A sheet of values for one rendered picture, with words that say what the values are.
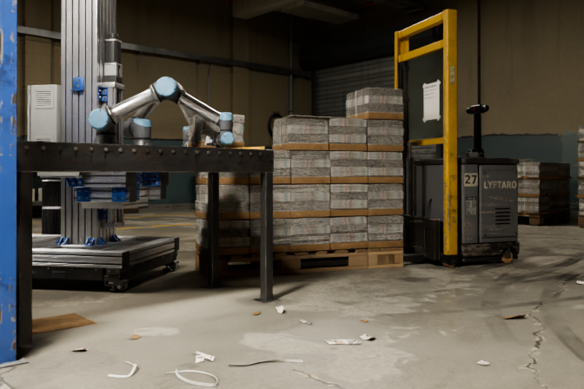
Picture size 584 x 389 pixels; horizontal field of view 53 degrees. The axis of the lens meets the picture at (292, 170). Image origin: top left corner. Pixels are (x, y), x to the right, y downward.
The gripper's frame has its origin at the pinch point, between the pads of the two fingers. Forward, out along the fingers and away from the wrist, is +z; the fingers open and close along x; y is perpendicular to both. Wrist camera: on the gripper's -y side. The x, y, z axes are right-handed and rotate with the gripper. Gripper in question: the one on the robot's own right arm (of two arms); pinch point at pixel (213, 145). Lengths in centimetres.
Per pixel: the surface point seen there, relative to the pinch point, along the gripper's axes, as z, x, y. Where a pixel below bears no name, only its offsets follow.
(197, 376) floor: -172, 48, -85
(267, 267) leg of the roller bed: -71, -11, -68
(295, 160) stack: 7, -59, -9
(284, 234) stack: 7, -51, -59
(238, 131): 7.1, -18.3, 9.7
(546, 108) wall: 355, -626, 87
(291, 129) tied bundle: 7, -56, 12
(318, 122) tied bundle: 6, -75, 17
